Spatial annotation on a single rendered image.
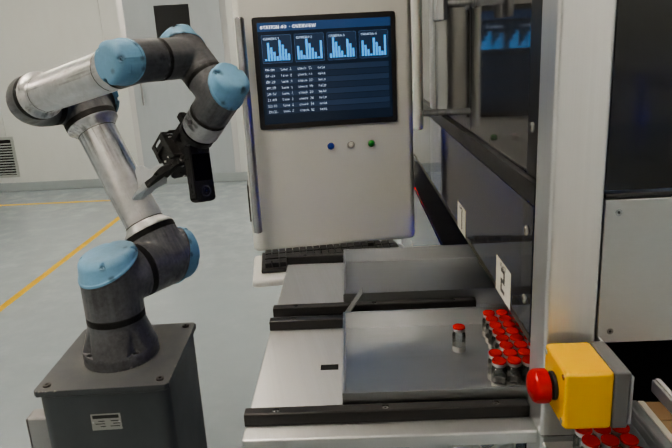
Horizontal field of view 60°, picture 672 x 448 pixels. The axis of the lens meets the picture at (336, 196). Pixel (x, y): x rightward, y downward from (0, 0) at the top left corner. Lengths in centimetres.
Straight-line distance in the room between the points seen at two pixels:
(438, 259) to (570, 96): 79
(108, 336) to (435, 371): 65
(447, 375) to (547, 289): 28
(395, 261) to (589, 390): 77
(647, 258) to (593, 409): 19
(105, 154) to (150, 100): 522
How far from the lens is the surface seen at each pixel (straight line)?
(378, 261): 142
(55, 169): 713
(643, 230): 79
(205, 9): 639
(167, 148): 120
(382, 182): 175
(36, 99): 128
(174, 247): 131
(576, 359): 75
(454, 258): 144
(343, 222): 176
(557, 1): 71
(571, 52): 71
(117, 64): 102
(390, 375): 97
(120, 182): 135
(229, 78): 107
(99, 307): 124
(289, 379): 98
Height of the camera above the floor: 140
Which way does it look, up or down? 15 degrees down
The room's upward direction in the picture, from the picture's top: 3 degrees counter-clockwise
